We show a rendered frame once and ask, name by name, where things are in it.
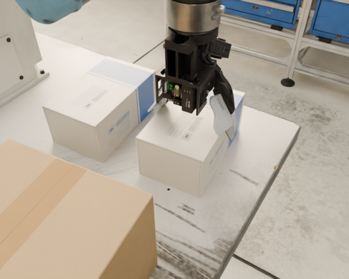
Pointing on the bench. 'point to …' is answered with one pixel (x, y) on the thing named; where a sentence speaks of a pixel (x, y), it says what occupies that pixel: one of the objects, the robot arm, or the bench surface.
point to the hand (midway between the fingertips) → (194, 125)
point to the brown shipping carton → (65, 220)
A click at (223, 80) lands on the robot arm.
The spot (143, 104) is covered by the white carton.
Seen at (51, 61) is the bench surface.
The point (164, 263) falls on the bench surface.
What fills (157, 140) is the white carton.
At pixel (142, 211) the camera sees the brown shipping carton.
